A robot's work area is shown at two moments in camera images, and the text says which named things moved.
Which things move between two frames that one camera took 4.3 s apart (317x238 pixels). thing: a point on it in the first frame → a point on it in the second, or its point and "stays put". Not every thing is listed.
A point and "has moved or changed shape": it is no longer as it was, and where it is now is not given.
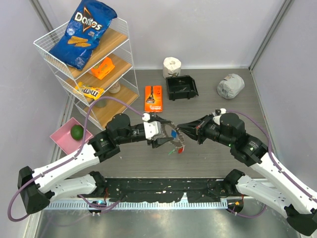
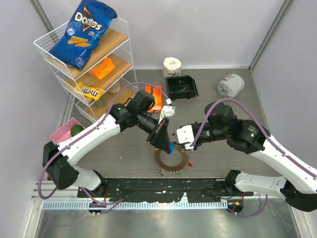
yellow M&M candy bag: [91, 92] stays put
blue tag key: [174, 133] has moved or changed shape
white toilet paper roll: [171, 65] stays put
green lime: [77, 132] stays put
